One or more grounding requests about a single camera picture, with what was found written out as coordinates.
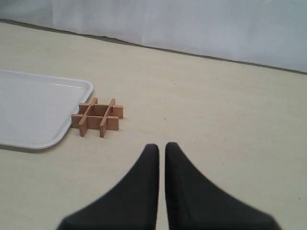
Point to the white backdrop cloth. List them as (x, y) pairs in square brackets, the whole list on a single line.
[(264, 32)]

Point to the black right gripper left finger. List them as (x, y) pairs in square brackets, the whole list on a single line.
[(132, 204)]

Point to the white plastic tray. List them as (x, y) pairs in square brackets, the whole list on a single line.
[(35, 110)]

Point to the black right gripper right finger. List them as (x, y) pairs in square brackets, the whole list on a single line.
[(195, 203)]

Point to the wooden notched plank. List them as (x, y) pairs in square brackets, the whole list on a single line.
[(94, 122), (100, 110), (103, 124), (86, 110)]

